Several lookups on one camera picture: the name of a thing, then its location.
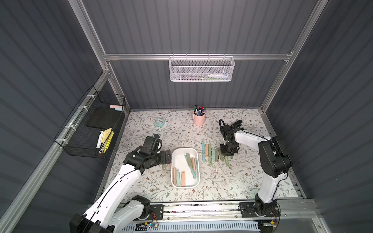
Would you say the black wire wall basket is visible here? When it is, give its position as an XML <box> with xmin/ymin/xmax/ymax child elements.
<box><xmin>55</xmin><ymin>87</ymin><xmax>126</xmax><ymax>159</ymax></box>

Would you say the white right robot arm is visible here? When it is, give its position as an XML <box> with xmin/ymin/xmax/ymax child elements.
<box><xmin>220</xmin><ymin>128</ymin><xmax>292</xmax><ymax>216</ymax></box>

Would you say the pink pen cup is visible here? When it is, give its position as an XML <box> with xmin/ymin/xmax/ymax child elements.
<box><xmin>193</xmin><ymin>114</ymin><xmax>207</xmax><ymax>126</ymax></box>

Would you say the black stapler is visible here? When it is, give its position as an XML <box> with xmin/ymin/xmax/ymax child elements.
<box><xmin>231</xmin><ymin>120</ymin><xmax>242</xmax><ymax>129</ymax></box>

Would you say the black notebook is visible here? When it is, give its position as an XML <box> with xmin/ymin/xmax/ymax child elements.
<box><xmin>86</xmin><ymin>108</ymin><xmax>122</xmax><ymax>130</ymax></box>

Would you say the teal fruit knife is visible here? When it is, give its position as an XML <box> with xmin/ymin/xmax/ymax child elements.
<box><xmin>202</xmin><ymin>140</ymin><xmax>206</xmax><ymax>163</ymax></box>

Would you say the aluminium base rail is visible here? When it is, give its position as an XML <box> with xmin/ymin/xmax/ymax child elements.
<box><xmin>158</xmin><ymin>199</ymin><xmax>321</xmax><ymax>222</ymax></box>

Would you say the light green fruit knife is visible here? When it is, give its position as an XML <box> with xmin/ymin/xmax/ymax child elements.
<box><xmin>224</xmin><ymin>156</ymin><xmax>230</xmax><ymax>168</ymax></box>

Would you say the yellow highlighter pack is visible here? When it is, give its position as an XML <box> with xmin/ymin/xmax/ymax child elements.
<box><xmin>101</xmin><ymin>131</ymin><xmax>114</xmax><ymax>154</ymax></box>

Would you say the olive folding fruit knife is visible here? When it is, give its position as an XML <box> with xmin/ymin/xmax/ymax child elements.
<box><xmin>215</xmin><ymin>149</ymin><xmax>220</xmax><ymax>163</ymax></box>

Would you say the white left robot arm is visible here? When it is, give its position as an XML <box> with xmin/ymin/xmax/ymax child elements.
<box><xmin>70</xmin><ymin>147</ymin><xmax>172</xmax><ymax>233</ymax></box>

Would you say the white wire mesh basket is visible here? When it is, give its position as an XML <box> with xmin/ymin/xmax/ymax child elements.
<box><xmin>169</xmin><ymin>56</ymin><xmax>235</xmax><ymax>82</ymax></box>

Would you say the white oval storage box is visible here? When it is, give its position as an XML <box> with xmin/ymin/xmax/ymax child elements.
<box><xmin>171</xmin><ymin>148</ymin><xmax>200</xmax><ymax>189</ymax></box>

